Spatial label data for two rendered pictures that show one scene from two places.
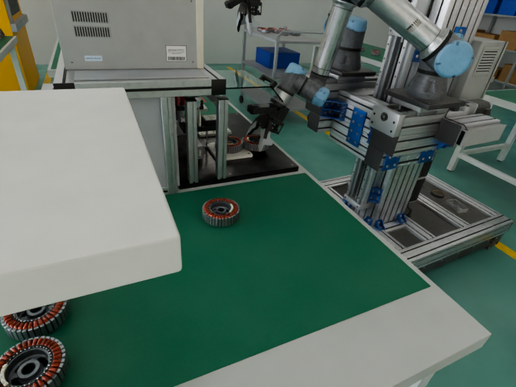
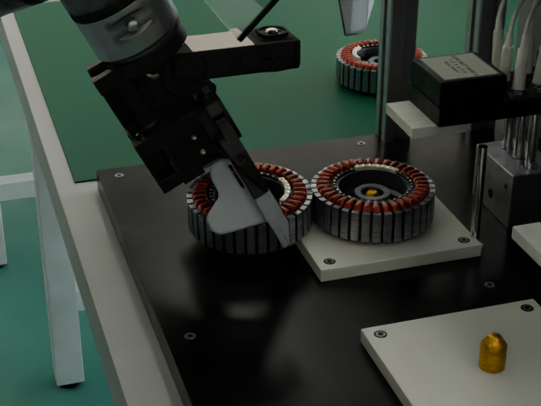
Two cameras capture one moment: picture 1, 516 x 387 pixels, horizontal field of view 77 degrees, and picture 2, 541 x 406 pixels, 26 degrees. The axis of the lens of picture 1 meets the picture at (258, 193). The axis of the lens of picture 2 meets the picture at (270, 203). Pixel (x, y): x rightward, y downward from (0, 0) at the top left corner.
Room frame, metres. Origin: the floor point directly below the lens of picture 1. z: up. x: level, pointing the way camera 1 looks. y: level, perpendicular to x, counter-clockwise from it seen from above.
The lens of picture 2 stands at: (2.16, 0.21, 1.29)
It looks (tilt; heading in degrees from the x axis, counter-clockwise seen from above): 28 degrees down; 190
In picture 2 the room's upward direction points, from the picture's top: straight up
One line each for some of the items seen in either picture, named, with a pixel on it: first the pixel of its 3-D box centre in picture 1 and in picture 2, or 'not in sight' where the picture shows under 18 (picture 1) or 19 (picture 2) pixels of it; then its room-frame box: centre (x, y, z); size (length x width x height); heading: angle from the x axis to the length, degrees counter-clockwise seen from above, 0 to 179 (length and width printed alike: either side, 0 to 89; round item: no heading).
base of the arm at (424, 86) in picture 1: (428, 82); not in sight; (1.36, -0.63, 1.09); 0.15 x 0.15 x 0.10
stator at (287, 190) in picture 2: (255, 143); (249, 207); (1.25, 0.03, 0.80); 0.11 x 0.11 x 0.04
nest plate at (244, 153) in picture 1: (228, 150); (370, 223); (1.21, 0.14, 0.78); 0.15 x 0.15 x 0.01; 27
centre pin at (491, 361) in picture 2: not in sight; (493, 350); (1.43, 0.25, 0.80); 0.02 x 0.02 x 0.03
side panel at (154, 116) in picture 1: (126, 152); not in sight; (0.85, 0.40, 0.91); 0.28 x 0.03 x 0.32; 117
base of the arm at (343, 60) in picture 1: (347, 57); not in sight; (1.78, -0.39, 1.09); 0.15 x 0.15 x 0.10
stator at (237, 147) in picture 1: (229, 144); (372, 199); (1.21, 0.14, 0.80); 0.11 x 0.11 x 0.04
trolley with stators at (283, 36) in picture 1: (279, 71); not in sight; (4.10, -0.11, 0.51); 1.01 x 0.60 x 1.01; 27
